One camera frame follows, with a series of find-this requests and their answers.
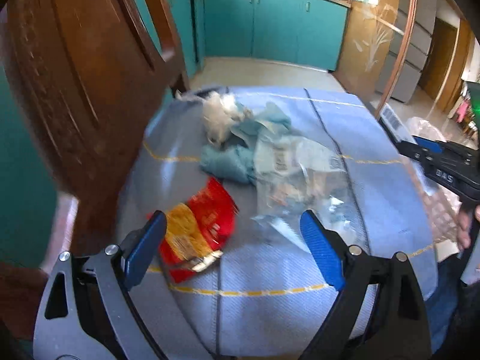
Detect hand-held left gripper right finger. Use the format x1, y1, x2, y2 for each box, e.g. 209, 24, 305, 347
300, 210, 432, 360

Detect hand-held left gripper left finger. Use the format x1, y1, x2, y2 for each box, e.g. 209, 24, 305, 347
33, 210, 168, 360

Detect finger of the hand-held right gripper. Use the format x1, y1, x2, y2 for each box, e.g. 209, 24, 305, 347
414, 136, 451, 155
397, 140, 433, 170

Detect clear plastic bin liner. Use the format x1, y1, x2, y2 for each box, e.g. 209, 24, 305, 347
406, 117, 464, 249

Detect clear plastic bag with label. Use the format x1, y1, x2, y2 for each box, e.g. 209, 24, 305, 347
250, 134, 371, 245

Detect red and yellow snack packet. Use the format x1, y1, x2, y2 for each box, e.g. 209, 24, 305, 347
146, 177, 239, 284

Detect teal blue cloth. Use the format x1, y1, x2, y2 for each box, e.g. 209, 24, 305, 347
199, 101, 293, 185

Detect white tissue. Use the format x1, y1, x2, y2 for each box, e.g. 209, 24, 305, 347
202, 92, 249, 144

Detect person's right hand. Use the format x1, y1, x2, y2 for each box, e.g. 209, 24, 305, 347
455, 203, 480, 250

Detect pink plastic chairs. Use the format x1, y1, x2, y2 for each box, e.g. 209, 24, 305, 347
455, 99, 474, 124

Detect blue striped cloth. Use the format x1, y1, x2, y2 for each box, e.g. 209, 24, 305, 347
116, 86, 440, 358

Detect brown wooden door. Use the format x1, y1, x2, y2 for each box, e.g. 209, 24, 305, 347
418, 17, 460, 91

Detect grey refrigerator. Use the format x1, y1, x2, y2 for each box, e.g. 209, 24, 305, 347
375, 0, 440, 104

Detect glass sliding door with fish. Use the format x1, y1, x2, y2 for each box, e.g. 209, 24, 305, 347
335, 0, 419, 110

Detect carved wooden chair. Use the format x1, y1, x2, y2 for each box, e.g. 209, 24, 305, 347
0, 0, 191, 274

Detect teal lower cabinets under stove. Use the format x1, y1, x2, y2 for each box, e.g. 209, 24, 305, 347
204, 0, 350, 72

